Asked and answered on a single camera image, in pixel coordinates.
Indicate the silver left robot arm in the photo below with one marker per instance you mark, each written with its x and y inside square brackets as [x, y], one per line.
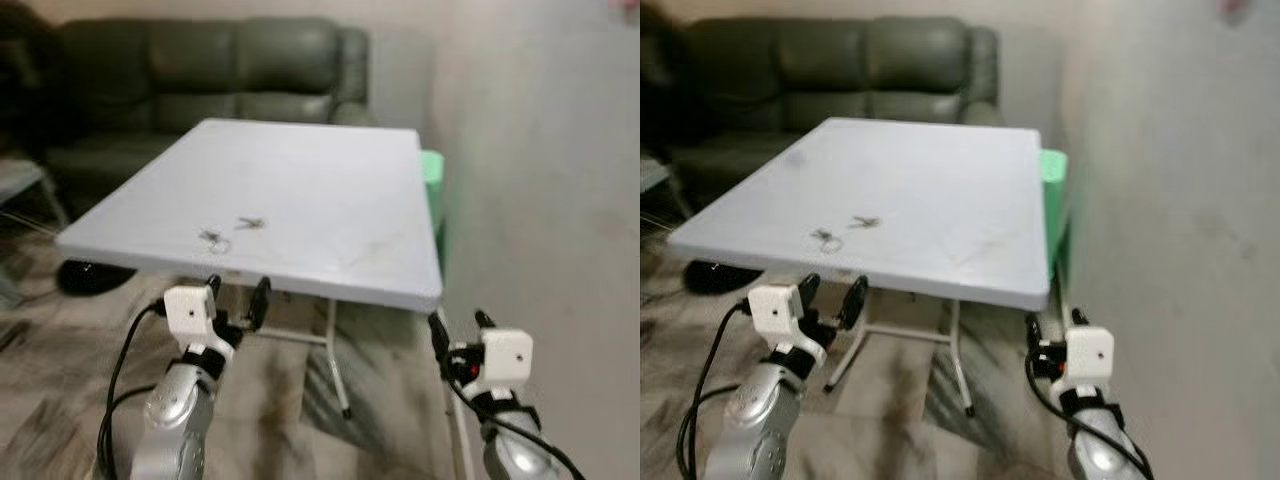
[175, 415]
[760, 415]

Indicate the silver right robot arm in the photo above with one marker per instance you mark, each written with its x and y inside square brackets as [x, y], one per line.
[1100, 455]
[515, 455]

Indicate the brass keys bunch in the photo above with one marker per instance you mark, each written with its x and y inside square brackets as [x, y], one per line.
[865, 221]
[250, 223]

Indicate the black rounded bag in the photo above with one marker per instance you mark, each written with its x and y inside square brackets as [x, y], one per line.
[90, 278]
[712, 278]

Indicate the white folding table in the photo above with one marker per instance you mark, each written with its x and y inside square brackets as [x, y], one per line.
[900, 200]
[300, 200]

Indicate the glass top side table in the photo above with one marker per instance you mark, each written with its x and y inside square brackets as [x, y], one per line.
[20, 175]
[652, 175]

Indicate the dark green leather sofa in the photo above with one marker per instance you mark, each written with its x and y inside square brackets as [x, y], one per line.
[200, 70]
[850, 70]

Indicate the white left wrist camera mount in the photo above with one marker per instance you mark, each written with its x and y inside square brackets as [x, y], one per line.
[190, 312]
[775, 312]

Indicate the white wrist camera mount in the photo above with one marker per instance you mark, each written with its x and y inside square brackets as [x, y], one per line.
[190, 312]
[505, 356]
[775, 312]
[1090, 356]

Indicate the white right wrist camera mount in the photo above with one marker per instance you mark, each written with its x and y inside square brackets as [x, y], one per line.
[505, 356]
[1090, 356]

